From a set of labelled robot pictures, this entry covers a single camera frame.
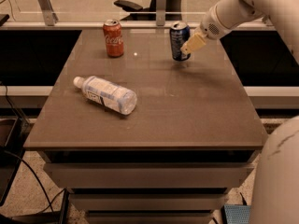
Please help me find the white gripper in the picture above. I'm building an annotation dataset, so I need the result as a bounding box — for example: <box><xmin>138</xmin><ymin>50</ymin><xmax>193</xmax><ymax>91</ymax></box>
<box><xmin>180</xmin><ymin>6</ymin><xmax>231</xmax><ymax>55</ymax></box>

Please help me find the middle metal glass bracket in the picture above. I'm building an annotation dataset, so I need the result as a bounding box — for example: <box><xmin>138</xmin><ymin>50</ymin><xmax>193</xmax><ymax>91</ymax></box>
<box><xmin>156</xmin><ymin>0</ymin><xmax>166</xmax><ymax>26</ymax></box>

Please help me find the blue perforated box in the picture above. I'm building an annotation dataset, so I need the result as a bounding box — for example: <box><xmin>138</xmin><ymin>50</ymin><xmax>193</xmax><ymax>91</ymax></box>
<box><xmin>221</xmin><ymin>204</ymin><xmax>250</xmax><ymax>224</ymax></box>

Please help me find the metal glass bracket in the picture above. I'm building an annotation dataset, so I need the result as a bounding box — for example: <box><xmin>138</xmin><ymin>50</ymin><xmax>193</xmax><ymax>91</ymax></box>
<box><xmin>37</xmin><ymin>0</ymin><xmax>58</xmax><ymax>26</ymax></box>
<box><xmin>156</xmin><ymin>0</ymin><xmax>166</xmax><ymax>26</ymax></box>

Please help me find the black floor cable left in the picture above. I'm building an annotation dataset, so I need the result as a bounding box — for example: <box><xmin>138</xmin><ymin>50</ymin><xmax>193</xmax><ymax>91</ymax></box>
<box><xmin>0</xmin><ymin>81</ymin><xmax>66</xmax><ymax>217</ymax></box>

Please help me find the grey drawer cabinet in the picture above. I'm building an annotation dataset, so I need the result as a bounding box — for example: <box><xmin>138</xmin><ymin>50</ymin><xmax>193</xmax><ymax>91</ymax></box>
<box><xmin>25</xmin><ymin>29</ymin><xmax>267</xmax><ymax>224</ymax></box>

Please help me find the blue pepsi can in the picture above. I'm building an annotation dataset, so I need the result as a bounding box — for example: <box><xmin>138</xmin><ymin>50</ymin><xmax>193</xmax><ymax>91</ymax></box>
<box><xmin>169</xmin><ymin>21</ymin><xmax>190</xmax><ymax>62</ymax></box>

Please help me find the red coca-cola can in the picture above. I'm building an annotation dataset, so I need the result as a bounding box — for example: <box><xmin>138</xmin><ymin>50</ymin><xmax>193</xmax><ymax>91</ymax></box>
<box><xmin>103</xmin><ymin>19</ymin><xmax>124</xmax><ymax>58</ymax></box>

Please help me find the clear plastic water bottle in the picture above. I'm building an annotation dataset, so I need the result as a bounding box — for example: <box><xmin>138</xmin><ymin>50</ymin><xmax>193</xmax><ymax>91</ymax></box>
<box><xmin>73</xmin><ymin>76</ymin><xmax>137</xmax><ymax>115</ymax></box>

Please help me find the left metal glass bracket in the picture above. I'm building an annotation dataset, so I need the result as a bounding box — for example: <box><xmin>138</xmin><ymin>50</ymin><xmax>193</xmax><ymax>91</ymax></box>
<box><xmin>37</xmin><ymin>0</ymin><xmax>58</xmax><ymax>26</ymax></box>

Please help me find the black office chair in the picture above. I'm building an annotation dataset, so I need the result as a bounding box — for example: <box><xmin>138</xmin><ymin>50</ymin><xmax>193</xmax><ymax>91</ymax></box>
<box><xmin>114</xmin><ymin>0</ymin><xmax>182</xmax><ymax>21</ymax></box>

